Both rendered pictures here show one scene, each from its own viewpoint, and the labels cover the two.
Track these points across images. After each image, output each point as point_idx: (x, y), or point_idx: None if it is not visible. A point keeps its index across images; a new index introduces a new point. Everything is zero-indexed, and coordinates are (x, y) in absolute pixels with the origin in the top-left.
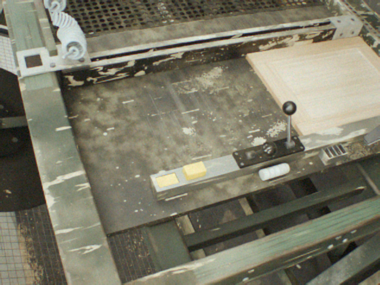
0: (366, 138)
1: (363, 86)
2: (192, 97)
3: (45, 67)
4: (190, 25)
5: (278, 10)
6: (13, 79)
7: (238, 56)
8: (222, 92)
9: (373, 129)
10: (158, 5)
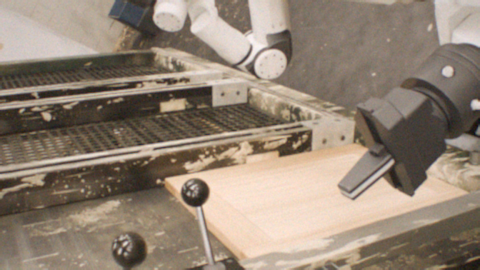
0: (343, 182)
1: (368, 191)
2: (52, 239)
3: None
4: None
5: None
6: None
7: (152, 183)
8: (112, 228)
9: (355, 163)
10: (47, 148)
